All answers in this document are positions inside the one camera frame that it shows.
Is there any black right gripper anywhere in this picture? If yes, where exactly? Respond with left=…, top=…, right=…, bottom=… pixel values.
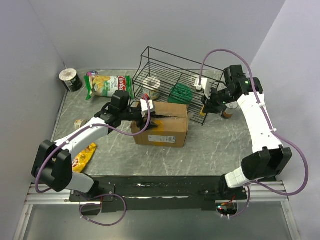
left=200, top=86, right=235, bottom=115

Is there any brown cardboard express box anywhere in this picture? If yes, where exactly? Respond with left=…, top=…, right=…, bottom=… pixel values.
left=133, top=101, right=189, bottom=148

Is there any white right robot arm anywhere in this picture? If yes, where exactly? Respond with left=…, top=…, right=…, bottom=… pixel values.
left=194, top=65, right=292, bottom=200

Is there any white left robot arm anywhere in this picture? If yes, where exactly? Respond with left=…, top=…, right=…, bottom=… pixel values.
left=31, top=90, right=156, bottom=201

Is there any silver top tin can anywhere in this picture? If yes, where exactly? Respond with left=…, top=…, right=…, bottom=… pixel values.
left=220, top=101, right=239, bottom=120

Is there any white lid can in rack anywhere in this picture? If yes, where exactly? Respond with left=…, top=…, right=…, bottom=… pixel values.
left=142, top=76, right=161, bottom=101

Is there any green lid jar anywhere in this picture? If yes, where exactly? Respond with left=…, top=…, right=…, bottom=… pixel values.
left=167, top=83, right=193, bottom=105

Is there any green white chips bag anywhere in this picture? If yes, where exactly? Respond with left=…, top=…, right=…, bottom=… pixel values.
left=84, top=75, right=134, bottom=100

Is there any yellow chips bag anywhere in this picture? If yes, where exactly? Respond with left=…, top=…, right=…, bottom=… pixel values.
left=72, top=142, right=97, bottom=173

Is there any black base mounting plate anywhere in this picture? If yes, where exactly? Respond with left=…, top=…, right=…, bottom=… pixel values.
left=69, top=176, right=248, bottom=213

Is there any black can white lid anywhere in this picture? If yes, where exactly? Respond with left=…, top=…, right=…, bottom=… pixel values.
left=59, top=68, right=83, bottom=92

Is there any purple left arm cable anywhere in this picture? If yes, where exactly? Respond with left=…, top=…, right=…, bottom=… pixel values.
left=34, top=93, right=152, bottom=195

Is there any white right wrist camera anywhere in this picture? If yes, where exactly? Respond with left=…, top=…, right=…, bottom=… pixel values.
left=194, top=77, right=211, bottom=99

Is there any black wire basket rack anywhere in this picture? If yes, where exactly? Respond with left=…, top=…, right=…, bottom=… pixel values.
left=132, top=46, right=225, bottom=126

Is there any aluminium rail frame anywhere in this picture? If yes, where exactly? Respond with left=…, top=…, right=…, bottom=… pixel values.
left=13, top=183, right=301, bottom=240

